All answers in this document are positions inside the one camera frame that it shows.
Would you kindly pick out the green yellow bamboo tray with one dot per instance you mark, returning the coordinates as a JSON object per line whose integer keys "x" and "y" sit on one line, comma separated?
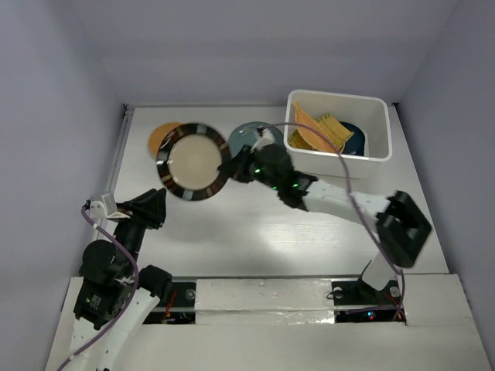
{"x": 340, "y": 132}

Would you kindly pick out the orange fish-shaped woven basket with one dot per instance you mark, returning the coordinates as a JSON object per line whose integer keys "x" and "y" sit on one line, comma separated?
{"x": 316, "y": 134}

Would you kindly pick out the teal round ceramic plate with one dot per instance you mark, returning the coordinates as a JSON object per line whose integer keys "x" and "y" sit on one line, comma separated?
{"x": 245, "y": 135}

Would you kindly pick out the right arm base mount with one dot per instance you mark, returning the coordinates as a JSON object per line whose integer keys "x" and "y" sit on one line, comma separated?
{"x": 356, "y": 302}

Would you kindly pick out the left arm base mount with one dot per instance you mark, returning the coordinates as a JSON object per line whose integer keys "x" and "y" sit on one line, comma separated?
{"x": 178, "y": 308}

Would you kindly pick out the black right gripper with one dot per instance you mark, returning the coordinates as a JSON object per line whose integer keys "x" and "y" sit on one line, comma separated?
{"x": 130, "y": 233}

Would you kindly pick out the white plastic bin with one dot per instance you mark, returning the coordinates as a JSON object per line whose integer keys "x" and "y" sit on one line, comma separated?
{"x": 369, "y": 114}

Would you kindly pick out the dark blue leaf plate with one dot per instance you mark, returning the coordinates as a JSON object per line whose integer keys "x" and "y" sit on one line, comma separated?
{"x": 355, "y": 145}

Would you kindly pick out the round orange woven plate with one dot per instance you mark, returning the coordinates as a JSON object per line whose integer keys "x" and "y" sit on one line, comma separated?
{"x": 156, "y": 137}

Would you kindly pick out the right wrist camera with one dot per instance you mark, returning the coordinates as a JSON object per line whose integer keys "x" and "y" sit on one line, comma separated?
{"x": 264, "y": 137}

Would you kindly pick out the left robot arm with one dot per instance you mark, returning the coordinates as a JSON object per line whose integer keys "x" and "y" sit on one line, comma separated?
{"x": 116, "y": 296}

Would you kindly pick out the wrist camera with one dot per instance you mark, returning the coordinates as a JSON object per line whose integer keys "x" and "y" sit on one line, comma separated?
{"x": 101, "y": 207}
{"x": 264, "y": 137}

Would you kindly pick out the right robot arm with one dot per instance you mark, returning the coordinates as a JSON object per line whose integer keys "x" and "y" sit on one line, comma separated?
{"x": 261, "y": 217}

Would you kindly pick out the striped rim round plate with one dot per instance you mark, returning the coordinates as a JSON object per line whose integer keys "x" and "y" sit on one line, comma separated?
{"x": 188, "y": 159}

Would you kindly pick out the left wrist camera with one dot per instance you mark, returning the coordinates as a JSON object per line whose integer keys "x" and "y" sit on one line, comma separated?
{"x": 101, "y": 207}

